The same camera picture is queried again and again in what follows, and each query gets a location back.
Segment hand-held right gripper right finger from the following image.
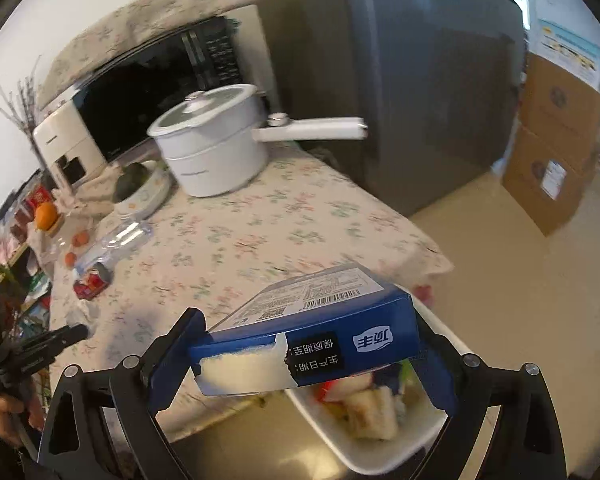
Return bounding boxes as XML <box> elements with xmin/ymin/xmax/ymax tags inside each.
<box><xmin>412</xmin><ymin>305</ymin><xmax>567</xmax><ymax>480</ymax></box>

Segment white floral bowl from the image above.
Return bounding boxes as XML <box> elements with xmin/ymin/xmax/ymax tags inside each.
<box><xmin>112</xmin><ymin>160</ymin><xmax>174</xmax><ymax>213</ymax></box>

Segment white trash bin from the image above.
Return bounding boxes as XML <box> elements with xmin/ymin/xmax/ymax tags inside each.
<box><xmin>285</xmin><ymin>289</ymin><xmax>501</xmax><ymax>476</ymax></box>

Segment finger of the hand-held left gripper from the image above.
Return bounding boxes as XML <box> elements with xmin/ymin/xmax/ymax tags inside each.
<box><xmin>22</xmin><ymin>323</ymin><xmax>90</xmax><ymax>358</ymax></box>

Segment glass pot lid white knob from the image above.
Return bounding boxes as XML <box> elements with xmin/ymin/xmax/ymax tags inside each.
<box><xmin>147</xmin><ymin>84</ymin><xmax>259</xmax><ymax>138</ymax></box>

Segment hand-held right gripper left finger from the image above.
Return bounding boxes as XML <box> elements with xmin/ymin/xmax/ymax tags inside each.
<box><xmin>37</xmin><ymin>307</ymin><xmax>208</xmax><ymax>480</ymax></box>

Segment dried branches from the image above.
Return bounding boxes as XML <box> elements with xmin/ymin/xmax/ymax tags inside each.
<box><xmin>0</xmin><ymin>57</ymin><xmax>44</xmax><ymax>132</ymax></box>

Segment black microwave oven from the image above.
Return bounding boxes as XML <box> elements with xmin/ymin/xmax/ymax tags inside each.
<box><xmin>72</xmin><ymin>15</ymin><xmax>262</xmax><ymax>167</ymax></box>

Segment white paper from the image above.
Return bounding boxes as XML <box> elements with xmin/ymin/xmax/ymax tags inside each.
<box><xmin>65</xmin><ymin>302</ymin><xmax>102</xmax><ymax>334</ymax></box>

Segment blue carton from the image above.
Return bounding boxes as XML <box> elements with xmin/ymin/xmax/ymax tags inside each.
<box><xmin>189</xmin><ymin>262</ymin><xmax>422</xmax><ymax>397</ymax></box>

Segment clear plastic bottle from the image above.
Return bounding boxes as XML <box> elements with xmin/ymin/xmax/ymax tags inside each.
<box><xmin>75</xmin><ymin>220</ymin><xmax>154</xmax><ymax>279</ymax></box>

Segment dark green squash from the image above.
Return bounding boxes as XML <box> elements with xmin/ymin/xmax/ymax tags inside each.
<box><xmin>113</xmin><ymin>162</ymin><xmax>151</xmax><ymax>204</ymax></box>

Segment white countertop appliance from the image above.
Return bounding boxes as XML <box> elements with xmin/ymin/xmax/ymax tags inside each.
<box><xmin>32</xmin><ymin>102</ymin><xmax>109</xmax><ymax>192</ymax></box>

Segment orange fruit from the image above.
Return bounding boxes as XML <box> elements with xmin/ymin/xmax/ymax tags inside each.
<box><xmin>34</xmin><ymin>202</ymin><xmax>60</xmax><ymax>231</ymax></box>

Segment floral tablecloth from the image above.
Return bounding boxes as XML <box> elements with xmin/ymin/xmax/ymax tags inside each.
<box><xmin>50</xmin><ymin>142</ymin><xmax>456</xmax><ymax>441</ymax></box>

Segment clear jar with red packets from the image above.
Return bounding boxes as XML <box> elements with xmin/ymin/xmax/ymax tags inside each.
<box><xmin>2</xmin><ymin>185</ymin><xmax>57</xmax><ymax>242</ymax></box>

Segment grey refrigerator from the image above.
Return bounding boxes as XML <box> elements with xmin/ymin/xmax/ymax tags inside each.
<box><xmin>245</xmin><ymin>0</ymin><xmax>529</xmax><ymax>219</ymax></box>

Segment brown cardboard box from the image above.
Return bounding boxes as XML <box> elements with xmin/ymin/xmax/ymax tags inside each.
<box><xmin>501</xmin><ymin>125</ymin><xmax>600</xmax><ymax>237</ymax></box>
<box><xmin>519</xmin><ymin>52</ymin><xmax>600</xmax><ymax>172</ymax></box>

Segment white plate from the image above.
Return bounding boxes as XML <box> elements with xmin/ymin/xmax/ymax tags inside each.
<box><xmin>114</xmin><ymin>187</ymin><xmax>175</xmax><ymax>221</ymax></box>

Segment white cooking pot with handle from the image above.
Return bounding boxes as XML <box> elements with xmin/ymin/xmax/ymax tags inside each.
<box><xmin>147</xmin><ymin>84</ymin><xmax>369</xmax><ymax>197</ymax></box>

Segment person's left hand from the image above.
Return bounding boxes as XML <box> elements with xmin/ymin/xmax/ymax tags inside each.
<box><xmin>0</xmin><ymin>391</ymin><xmax>47</xmax><ymax>450</ymax></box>

